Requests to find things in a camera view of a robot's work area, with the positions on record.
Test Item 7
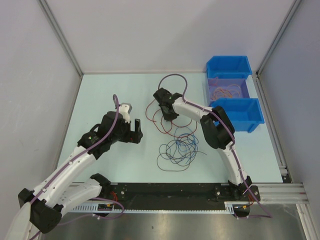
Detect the middle lavender bin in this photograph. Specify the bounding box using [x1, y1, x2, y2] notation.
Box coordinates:
[206, 77, 250, 106]

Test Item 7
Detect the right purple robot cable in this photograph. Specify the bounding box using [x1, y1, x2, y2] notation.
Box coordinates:
[158, 73, 273, 219]

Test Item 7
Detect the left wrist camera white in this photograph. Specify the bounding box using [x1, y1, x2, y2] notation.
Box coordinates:
[119, 103, 132, 123]

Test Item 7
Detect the light blue cable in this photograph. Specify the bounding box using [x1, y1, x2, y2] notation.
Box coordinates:
[173, 126, 200, 161]

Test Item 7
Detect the dark blue cable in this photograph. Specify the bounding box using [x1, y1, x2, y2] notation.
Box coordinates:
[159, 134, 201, 167]

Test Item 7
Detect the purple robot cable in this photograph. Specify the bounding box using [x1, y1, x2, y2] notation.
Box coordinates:
[29, 94, 125, 240]
[158, 73, 273, 219]

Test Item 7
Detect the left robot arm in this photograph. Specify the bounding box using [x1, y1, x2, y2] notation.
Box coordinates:
[18, 103, 143, 234]

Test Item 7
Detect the far blue bin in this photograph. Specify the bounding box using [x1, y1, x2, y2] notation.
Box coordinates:
[206, 55, 252, 79]

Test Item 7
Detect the aluminium frame rail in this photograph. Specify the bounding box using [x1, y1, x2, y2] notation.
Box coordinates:
[36, 182, 307, 203]

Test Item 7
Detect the brown cable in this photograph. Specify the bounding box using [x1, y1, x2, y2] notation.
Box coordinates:
[156, 147, 208, 172]

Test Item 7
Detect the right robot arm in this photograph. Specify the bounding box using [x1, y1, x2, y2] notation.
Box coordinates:
[153, 88, 259, 202]

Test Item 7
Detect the near blue bin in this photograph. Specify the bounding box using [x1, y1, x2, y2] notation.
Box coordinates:
[209, 98, 265, 133]

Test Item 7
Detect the blue bin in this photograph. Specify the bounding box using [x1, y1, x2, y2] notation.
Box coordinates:
[206, 55, 252, 79]
[209, 98, 265, 133]

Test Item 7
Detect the white cable duct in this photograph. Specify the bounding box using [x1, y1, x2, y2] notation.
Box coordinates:
[74, 201, 236, 215]

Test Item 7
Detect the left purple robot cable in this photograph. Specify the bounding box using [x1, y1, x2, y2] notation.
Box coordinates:
[29, 94, 125, 240]

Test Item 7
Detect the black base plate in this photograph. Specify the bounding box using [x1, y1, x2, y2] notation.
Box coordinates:
[98, 183, 261, 210]

